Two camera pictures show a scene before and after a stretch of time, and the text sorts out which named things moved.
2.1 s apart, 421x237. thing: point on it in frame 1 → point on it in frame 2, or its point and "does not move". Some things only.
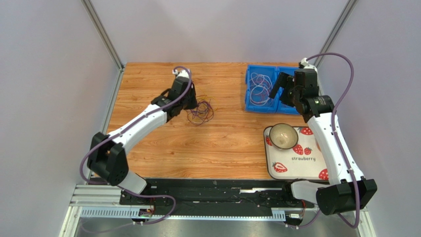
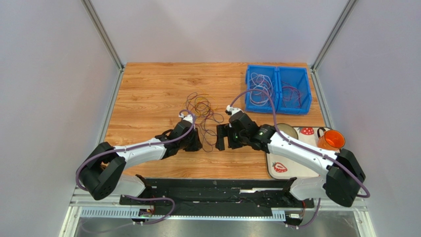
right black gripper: x=286 y=91 → x=228 y=139
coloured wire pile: x=261 y=86 does not move
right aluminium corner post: x=348 y=8 does not move
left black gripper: x=193 y=103 → x=197 y=144
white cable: x=261 y=86 does not move
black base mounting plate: x=214 y=194 does not move
